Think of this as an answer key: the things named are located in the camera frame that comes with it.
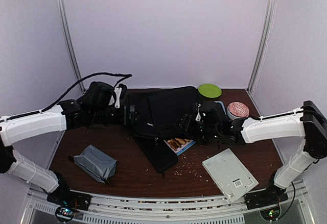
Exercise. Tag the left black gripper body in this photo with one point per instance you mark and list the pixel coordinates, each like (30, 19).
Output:
(117, 120)

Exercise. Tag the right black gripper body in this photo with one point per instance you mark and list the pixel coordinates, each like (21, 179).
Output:
(198, 133)

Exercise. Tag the black student backpack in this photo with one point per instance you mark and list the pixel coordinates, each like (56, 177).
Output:
(161, 109)

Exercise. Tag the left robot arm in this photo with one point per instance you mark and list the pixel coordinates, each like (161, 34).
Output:
(62, 116)

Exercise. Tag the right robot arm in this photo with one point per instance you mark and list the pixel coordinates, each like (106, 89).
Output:
(307, 122)

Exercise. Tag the dog picture book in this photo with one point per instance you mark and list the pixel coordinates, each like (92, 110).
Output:
(179, 146)

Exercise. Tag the red patterned bowl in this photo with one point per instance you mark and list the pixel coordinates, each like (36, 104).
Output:
(237, 110)

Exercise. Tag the green plate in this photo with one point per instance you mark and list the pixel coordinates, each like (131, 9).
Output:
(209, 90)

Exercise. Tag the black zip pouch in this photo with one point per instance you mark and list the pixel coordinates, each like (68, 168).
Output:
(158, 153)

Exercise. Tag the grey pencil pouch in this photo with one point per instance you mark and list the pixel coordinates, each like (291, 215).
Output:
(96, 164)

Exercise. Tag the grey notebook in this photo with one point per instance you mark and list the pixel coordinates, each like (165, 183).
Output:
(230, 175)

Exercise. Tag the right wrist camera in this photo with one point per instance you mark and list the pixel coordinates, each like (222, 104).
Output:
(205, 112)

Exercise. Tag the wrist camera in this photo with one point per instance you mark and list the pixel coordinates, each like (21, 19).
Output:
(205, 112)
(118, 94)

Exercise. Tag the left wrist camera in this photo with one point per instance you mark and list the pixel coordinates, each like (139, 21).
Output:
(118, 94)

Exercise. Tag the front aluminium rail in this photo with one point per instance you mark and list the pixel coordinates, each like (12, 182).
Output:
(209, 209)

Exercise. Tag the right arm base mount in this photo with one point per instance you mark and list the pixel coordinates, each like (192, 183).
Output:
(268, 201)

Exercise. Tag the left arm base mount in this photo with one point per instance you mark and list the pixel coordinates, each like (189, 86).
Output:
(69, 202)

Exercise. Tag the right aluminium frame post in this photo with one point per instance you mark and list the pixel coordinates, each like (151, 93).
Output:
(260, 55)

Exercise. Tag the aluminium frame post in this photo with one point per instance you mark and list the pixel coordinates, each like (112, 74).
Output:
(68, 39)
(260, 55)

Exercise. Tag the left aluminium frame post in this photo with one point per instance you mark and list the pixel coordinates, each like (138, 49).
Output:
(68, 39)

